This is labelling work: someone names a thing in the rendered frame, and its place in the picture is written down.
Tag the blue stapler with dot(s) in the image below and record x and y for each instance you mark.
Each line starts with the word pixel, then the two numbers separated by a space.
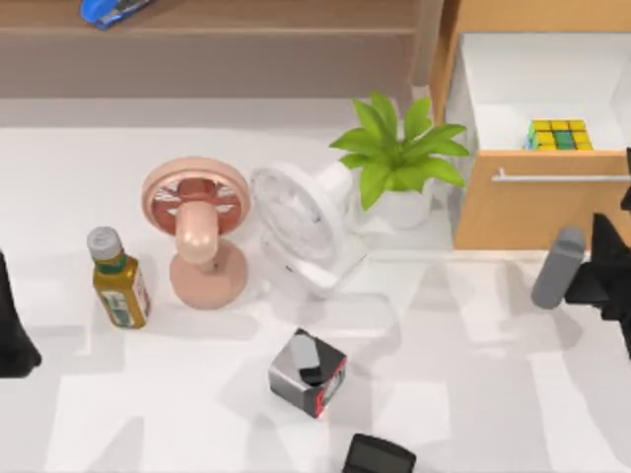
pixel 109 11

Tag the black calculator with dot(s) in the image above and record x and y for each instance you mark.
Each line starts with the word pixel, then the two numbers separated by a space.
pixel 377 455

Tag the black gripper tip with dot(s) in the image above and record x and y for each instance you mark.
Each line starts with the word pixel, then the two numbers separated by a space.
pixel 12 335

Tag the pale wooden drawer front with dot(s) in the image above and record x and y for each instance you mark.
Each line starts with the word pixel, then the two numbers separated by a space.
pixel 532 217

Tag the wooden open shelf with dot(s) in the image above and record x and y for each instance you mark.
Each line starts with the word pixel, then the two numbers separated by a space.
pixel 236 59

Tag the pink desk fan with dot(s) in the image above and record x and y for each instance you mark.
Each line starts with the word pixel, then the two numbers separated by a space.
pixel 197 231

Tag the colourful puzzle cube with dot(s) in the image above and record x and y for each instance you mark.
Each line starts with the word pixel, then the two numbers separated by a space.
pixel 562 134

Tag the white desk fan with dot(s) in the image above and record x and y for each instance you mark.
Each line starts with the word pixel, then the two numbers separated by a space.
pixel 296 231

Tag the green plant in white pot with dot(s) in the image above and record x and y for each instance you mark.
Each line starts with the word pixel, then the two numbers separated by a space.
pixel 399 162

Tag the yellow bottle with grey cap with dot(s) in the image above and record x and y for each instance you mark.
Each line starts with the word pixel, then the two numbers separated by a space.
pixel 120 286

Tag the pale grey rounded box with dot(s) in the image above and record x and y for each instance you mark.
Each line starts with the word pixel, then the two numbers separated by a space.
pixel 559 271

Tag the silver and black tissue box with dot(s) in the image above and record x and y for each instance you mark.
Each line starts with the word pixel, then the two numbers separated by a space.
pixel 305 379

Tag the wooden cabinet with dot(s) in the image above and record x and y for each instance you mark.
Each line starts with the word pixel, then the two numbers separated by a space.
pixel 517 15

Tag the drawer with white inside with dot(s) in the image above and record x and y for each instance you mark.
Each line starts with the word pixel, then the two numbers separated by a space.
pixel 498 93

